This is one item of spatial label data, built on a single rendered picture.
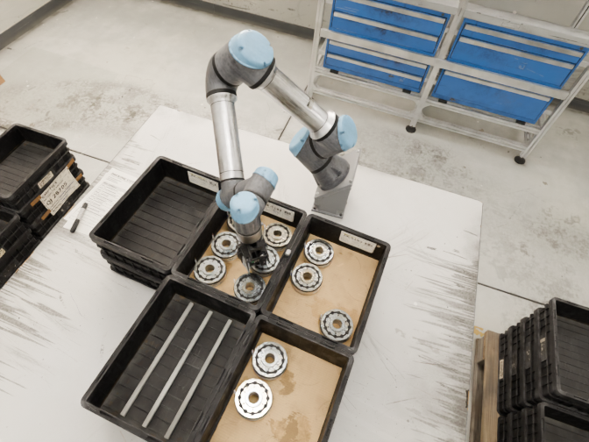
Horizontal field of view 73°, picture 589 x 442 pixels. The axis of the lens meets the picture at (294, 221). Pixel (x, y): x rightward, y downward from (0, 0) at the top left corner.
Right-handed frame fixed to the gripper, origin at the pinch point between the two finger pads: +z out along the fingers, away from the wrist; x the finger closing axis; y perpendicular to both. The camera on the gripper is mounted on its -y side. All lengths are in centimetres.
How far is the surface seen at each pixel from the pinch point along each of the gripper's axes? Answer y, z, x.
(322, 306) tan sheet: 21.2, 4.8, 15.6
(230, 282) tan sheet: 3.3, 1.6, -9.9
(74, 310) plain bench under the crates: -11, 9, -62
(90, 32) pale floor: -311, 67, -55
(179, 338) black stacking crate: 15.9, 0.6, -29.2
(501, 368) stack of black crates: 54, 78, 96
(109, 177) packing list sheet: -67, 8, -43
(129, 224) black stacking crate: -30.1, -2.1, -36.5
